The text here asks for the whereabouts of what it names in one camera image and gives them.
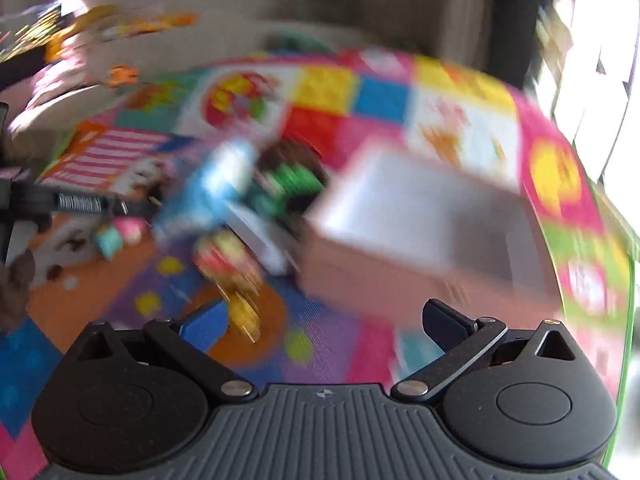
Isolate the small red yellow figurine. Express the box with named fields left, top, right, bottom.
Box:
left=193, top=226, right=264, bottom=344

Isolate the pink lace cloth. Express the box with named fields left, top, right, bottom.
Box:
left=93, top=218, right=149, bottom=260

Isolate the grey card reader device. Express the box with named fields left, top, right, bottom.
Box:
left=224, top=200, right=300, bottom=276

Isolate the blue tissue pack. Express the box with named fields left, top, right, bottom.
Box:
left=152, top=139, right=258, bottom=244

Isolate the crochet doll with green dress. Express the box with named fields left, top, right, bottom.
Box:
left=245, top=139, right=329, bottom=223

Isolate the pink cardboard box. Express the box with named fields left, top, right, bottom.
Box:
left=297, top=143, right=563, bottom=328

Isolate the orange plush toy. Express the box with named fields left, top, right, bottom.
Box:
left=106, top=65, right=139, bottom=88

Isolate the beige sofa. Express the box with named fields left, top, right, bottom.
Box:
left=1, top=11, right=369, bottom=133

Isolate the colourful cartoon play mat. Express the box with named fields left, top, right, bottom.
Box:
left=1, top=50, right=634, bottom=479

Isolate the green cloth on sofa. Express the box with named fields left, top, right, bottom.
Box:
left=265, top=32, right=333, bottom=54

